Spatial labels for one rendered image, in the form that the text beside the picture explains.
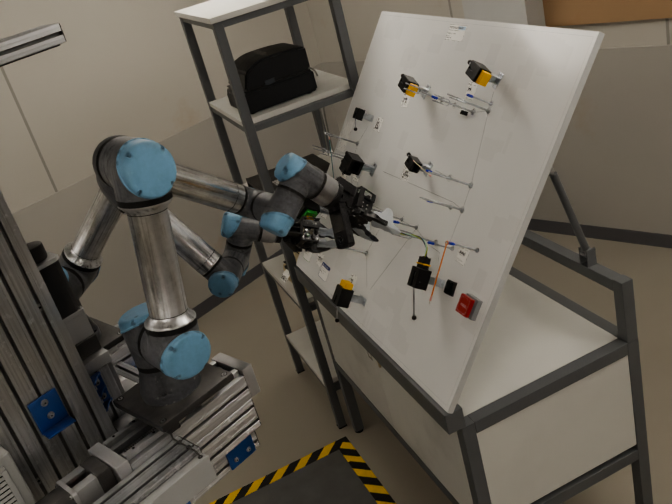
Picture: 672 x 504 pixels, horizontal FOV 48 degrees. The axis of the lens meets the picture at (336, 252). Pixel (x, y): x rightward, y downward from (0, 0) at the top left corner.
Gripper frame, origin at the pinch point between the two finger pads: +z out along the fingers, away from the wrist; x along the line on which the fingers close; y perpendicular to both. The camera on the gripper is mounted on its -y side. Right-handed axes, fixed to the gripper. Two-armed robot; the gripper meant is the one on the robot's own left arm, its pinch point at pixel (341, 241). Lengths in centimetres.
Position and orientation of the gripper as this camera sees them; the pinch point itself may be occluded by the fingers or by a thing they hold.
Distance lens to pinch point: 222.9
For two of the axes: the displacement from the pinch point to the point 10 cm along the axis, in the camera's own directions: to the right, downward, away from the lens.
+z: 9.6, 1.2, 2.5
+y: 2.8, -2.8, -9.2
